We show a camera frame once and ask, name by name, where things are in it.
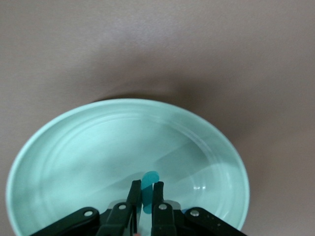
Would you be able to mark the teal foam letter r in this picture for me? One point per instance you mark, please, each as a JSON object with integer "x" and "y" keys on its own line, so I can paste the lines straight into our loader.
{"x": 150, "y": 178}

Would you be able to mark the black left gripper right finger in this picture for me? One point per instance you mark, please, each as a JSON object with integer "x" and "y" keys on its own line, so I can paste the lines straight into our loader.
{"x": 167, "y": 221}

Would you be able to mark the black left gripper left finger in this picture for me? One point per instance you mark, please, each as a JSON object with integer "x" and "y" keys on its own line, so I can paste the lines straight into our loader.
{"x": 115, "y": 218}

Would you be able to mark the pale green round plate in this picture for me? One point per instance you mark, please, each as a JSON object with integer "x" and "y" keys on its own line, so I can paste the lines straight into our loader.
{"x": 86, "y": 159}

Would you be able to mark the brown table cover sheet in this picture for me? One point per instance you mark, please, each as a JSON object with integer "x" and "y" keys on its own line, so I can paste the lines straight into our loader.
{"x": 73, "y": 49}

